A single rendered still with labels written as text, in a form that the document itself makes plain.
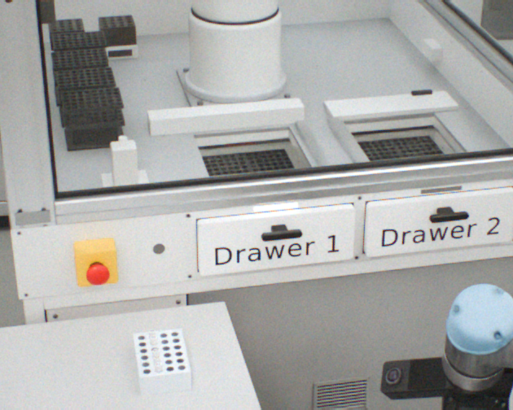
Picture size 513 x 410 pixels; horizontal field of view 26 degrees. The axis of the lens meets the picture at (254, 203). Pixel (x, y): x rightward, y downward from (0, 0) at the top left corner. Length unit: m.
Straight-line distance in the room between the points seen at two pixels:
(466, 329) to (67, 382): 0.85
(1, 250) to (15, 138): 1.90
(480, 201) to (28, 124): 0.84
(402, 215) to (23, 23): 0.77
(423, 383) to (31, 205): 0.82
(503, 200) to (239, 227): 0.50
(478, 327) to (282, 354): 1.01
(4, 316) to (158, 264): 1.47
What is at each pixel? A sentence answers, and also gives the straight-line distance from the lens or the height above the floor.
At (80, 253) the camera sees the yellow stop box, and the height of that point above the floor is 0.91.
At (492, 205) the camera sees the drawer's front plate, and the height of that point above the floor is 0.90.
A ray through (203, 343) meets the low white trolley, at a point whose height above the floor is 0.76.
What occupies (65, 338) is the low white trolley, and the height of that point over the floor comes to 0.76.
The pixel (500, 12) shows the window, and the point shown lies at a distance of 2.02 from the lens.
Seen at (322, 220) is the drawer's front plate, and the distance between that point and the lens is 2.04.
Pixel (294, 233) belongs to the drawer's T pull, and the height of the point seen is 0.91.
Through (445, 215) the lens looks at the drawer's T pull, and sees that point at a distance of 2.07.
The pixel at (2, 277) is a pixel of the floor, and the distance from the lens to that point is 3.64.
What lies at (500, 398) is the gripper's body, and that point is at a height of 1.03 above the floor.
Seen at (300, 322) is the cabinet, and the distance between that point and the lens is 2.19.
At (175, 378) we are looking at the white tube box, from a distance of 1.85.
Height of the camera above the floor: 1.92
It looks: 29 degrees down
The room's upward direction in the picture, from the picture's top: straight up
